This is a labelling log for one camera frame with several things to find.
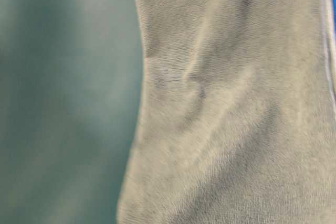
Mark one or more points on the grey-green terry towel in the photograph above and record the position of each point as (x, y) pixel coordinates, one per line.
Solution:
(237, 115)

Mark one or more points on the green backdrop sheet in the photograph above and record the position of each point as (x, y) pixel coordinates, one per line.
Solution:
(71, 75)

